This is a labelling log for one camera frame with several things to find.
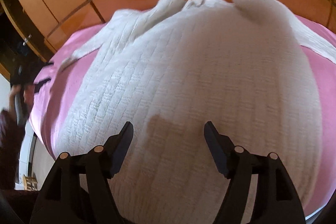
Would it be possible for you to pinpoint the white knitted sweater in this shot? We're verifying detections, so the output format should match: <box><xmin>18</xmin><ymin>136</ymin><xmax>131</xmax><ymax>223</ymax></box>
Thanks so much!
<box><xmin>52</xmin><ymin>0</ymin><xmax>335</xmax><ymax>223</ymax></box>

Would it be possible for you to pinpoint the pink bed cover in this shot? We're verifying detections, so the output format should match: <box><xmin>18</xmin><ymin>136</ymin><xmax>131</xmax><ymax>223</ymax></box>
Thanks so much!
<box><xmin>29</xmin><ymin>24</ymin><xmax>335</xmax><ymax>215</ymax></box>

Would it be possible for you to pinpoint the small wooden stool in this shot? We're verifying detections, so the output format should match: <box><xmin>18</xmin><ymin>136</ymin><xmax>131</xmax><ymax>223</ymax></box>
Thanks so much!
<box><xmin>22</xmin><ymin>175</ymin><xmax>38</xmax><ymax>191</ymax></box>

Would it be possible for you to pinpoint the silver door handle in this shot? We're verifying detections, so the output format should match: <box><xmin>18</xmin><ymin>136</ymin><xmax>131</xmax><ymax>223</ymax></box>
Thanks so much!
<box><xmin>23</xmin><ymin>34</ymin><xmax>32</xmax><ymax>46</ymax></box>

